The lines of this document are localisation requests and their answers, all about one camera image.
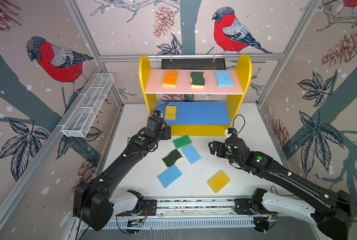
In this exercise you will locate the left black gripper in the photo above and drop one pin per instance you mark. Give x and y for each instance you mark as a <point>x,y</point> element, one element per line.
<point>167,132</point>

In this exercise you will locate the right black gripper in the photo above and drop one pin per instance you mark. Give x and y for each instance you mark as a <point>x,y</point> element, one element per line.
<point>220,147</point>

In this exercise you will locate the dark green scrub sponge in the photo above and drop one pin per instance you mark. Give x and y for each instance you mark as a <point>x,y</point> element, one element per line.
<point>171,158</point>
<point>198,80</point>

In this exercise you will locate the orange topped yellow sponge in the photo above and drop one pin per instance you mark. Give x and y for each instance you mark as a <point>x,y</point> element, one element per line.
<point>170,79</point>

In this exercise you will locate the dark green scrub sponge front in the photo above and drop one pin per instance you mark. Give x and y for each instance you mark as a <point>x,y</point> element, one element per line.
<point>198,80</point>

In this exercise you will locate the blue sponge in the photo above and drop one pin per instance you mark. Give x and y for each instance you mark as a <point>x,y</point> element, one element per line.
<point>224,79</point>
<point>191,154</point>
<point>170,175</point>

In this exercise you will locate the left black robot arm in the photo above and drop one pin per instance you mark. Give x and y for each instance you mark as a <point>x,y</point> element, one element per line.
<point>93,203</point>

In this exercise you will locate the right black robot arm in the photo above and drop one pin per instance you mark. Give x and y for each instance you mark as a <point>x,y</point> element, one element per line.
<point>330,212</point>

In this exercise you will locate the yellow shelf with coloured boards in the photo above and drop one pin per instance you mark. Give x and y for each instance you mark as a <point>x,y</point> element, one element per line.
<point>196,119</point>

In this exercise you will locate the green topped yellow sponge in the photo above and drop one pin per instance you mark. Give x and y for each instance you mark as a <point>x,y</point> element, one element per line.
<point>182,142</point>

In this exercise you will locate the yellow sponge front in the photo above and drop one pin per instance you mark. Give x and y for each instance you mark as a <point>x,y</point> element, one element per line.
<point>218,181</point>

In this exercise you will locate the blue sponge front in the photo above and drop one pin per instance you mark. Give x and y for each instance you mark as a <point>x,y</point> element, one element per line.
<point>170,175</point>

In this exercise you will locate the black vent grille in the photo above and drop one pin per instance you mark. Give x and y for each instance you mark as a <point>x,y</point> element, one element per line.
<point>193,64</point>

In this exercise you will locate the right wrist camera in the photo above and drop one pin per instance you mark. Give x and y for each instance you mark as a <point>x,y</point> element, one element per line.
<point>230,132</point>

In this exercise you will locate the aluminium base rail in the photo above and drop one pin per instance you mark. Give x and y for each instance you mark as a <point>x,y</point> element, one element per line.
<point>196,207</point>

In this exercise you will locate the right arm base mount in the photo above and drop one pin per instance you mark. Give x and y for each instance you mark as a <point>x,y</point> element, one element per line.
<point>252,206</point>

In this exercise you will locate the white wire mesh basket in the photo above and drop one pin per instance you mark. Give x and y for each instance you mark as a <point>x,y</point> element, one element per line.
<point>84,114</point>

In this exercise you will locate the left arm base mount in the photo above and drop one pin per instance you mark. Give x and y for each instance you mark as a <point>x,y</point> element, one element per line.
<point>133,203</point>

